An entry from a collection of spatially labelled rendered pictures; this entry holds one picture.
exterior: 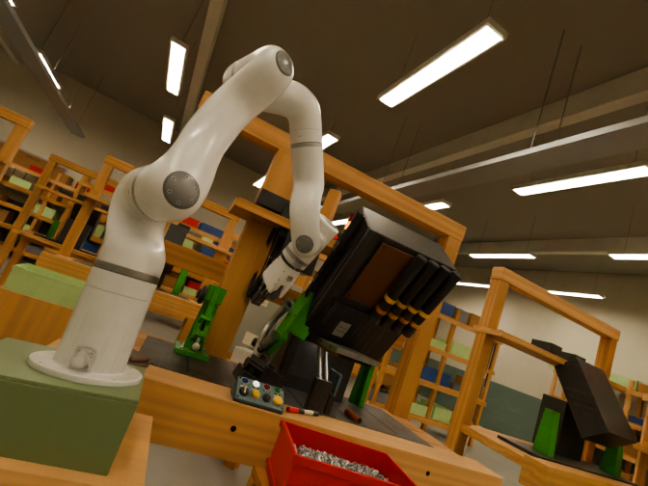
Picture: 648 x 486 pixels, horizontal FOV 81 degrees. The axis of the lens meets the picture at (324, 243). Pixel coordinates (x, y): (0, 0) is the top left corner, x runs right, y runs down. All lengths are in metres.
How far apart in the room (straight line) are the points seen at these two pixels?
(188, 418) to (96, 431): 0.44
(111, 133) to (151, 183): 11.06
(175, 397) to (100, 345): 0.40
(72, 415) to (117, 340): 0.13
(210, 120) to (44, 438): 0.63
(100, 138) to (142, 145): 0.98
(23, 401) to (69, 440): 0.09
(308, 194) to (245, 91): 0.29
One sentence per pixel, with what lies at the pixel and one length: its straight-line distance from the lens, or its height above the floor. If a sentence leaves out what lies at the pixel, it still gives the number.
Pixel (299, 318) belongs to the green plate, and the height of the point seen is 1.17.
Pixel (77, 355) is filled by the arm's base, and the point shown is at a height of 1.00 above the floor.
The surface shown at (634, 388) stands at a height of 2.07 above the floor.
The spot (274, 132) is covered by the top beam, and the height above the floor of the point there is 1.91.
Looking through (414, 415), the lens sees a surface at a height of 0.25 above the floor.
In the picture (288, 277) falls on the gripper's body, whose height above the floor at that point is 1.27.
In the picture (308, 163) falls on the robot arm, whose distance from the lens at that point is 1.05.
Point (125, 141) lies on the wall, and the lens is 11.75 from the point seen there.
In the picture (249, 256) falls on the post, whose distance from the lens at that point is 1.72.
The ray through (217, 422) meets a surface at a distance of 1.17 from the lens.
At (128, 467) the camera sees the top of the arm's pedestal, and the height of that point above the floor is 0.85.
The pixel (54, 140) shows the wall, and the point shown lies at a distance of 11.90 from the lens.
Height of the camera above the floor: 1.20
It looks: 11 degrees up
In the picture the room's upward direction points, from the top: 21 degrees clockwise
